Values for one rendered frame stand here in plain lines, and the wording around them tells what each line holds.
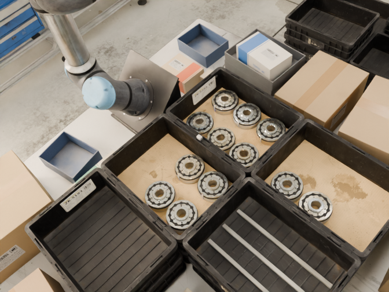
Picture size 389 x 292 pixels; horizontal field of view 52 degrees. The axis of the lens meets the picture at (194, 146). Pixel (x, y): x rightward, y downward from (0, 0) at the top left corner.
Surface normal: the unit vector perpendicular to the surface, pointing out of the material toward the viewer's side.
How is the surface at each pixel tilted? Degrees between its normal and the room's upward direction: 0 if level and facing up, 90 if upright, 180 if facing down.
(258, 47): 0
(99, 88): 45
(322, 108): 0
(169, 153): 0
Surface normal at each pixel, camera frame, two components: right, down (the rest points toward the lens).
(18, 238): 0.67, 0.56
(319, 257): -0.12, -0.57
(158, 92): -0.55, 0.03
